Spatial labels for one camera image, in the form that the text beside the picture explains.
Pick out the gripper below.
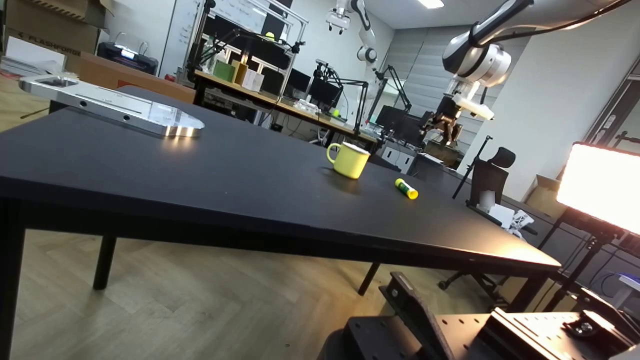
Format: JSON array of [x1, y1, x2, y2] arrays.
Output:
[[423, 95, 464, 149]]

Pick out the yellow enamel cup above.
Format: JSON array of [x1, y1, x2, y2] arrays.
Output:
[[326, 141, 371, 180]]

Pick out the stand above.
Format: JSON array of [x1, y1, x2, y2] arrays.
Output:
[[452, 135, 494, 201]]

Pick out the window blinds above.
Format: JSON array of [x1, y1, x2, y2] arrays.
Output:
[[384, 25, 532, 151]]

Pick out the black office chair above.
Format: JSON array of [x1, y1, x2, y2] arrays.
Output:
[[438, 146, 518, 296]]

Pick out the yellow glue stick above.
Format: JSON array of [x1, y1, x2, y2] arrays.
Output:
[[394, 178, 419, 200]]

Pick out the open cardboard box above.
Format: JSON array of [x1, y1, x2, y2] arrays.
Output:
[[521, 174, 565, 220]]

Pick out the row of monitors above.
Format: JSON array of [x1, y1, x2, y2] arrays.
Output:
[[260, 65, 426, 147]]

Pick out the long wooden desk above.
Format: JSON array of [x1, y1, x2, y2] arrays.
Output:
[[192, 70, 381, 151]]

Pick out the lit light panel on stand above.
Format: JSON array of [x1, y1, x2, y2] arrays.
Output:
[[542, 142, 640, 313]]

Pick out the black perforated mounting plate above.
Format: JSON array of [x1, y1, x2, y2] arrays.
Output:
[[317, 272, 640, 360]]

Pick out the whiteboard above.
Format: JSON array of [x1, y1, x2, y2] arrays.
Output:
[[159, 0, 273, 78]]

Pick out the silver metal plate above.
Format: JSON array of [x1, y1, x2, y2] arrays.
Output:
[[18, 74, 206, 139]]

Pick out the stack of cardboard boxes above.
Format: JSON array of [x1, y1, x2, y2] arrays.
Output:
[[1, 0, 115, 73]]

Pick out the camera on mount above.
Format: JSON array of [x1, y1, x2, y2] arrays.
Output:
[[366, 65, 414, 126], [314, 58, 371, 135]]

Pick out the metal frame rack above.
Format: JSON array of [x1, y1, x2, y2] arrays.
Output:
[[186, 0, 310, 101]]

